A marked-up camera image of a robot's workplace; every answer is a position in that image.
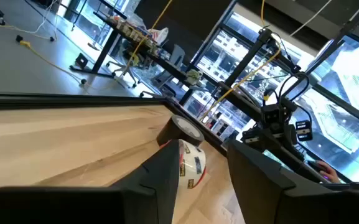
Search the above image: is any small black floor box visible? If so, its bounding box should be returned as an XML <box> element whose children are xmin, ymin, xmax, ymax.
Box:
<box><xmin>74</xmin><ymin>52</ymin><xmax>89</xmax><ymax>70</ymax></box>

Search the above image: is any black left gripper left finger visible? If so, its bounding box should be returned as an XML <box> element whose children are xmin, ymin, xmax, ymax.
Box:
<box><xmin>0</xmin><ymin>139</ymin><xmax>180</xmax><ymax>224</ymax></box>

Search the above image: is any yellow hanging cable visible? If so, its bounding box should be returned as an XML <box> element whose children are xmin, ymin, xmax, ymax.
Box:
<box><xmin>125</xmin><ymin>0</ymin><xmax>174</xmax><ymax>68</ymax></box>
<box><xmin>198</xmin><ymin>0</ymin><xmax>282</xmax><ymax>123</ymax></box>

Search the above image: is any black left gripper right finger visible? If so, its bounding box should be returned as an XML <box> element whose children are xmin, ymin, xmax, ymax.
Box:
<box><xmin>227</xmin><ymin>139</ymin><xmax>359</xmax><ymax>224</ymax></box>

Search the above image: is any black labelled hub box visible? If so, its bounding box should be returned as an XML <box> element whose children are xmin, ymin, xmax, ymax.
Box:
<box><xmin>295</xmin><ymin>119</ymin><xmax>314</xmax><ymax>142</ymax></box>

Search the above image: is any small potted green plant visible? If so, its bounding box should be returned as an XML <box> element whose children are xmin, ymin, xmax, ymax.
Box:
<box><xmin>184</xmin><ymin>68</ymin><xmax>203</xmax><ymax>86</ymax></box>

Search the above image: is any black aluminium rig frame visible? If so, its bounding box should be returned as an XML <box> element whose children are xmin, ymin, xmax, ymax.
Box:
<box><xmin>0</xmin><ymin>12</ymin><xmax>359</xmax><ymax>187</ymax></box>

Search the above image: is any grey high-back chair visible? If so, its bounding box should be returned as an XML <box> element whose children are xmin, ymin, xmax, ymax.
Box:
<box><xmin>154</xmin><ymin>44</ymin><xmax>187</xmax><ymax>91</ymax></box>

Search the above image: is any person's hand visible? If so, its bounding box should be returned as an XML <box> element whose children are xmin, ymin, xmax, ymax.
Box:
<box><xmin>317</xmin><ymin>160</ymin><xmax>342</xmax><ymax>184</ymax></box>

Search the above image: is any long black cluttered desk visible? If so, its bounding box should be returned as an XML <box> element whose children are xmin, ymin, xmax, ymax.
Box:
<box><xmin>69</xmin><ymin>11</ymin><xmax>205</xmax><ymax>93</ymax></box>

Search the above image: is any black tape roll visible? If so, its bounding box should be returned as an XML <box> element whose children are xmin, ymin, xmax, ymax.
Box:
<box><xmin>156</xmin><ymin>114</ymin><xmax>205</xmax><ymax>147</ymax></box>

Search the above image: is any grey swivel office chair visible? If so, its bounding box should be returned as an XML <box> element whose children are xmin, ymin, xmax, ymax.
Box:
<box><xmin>106</xmin><ymin>46</ymin><xmax>141</xmax><ymax>89</ymax></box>

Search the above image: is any yellow floor extension cord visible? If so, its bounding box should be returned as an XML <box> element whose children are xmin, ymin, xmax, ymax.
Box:
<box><xmin>0</xmin><ymin>19</ymin><xmax>87</xmax><ymax>85</ymax></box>

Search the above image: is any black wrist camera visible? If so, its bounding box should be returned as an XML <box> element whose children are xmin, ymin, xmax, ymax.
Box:
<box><xmin>261</xmin><ymin>104</ymin><xmax>292</xmax><ymax>131</ymax></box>

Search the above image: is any white packing tape red dispenser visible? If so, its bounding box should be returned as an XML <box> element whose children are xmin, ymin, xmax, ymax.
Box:
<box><xmin>160</xmin><ymin>139</ymin><xmax>207</xmax><ymax>190</ymax></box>

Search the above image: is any white plastic bag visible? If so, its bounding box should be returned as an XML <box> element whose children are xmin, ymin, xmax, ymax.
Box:
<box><xmin>147</xmin><ymin>27</ymin><xmax>170</xmax><ymax>45</ymax></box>

